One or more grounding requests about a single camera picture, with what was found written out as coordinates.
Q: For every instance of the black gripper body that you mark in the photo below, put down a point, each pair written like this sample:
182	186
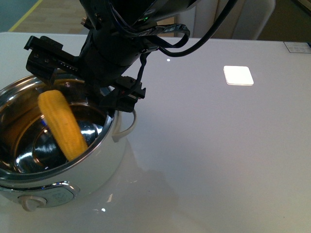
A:
110	65

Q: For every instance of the yellow corn cob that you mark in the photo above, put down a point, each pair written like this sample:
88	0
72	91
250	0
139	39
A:
62	123

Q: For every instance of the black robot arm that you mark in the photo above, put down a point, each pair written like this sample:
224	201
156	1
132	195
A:
120	32

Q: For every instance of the white electric cooking pot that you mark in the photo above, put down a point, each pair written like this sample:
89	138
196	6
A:
33	170

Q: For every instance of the beige chair middle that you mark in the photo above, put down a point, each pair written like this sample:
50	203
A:
245	21

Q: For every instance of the table label sticker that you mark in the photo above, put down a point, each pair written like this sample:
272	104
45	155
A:
298	47

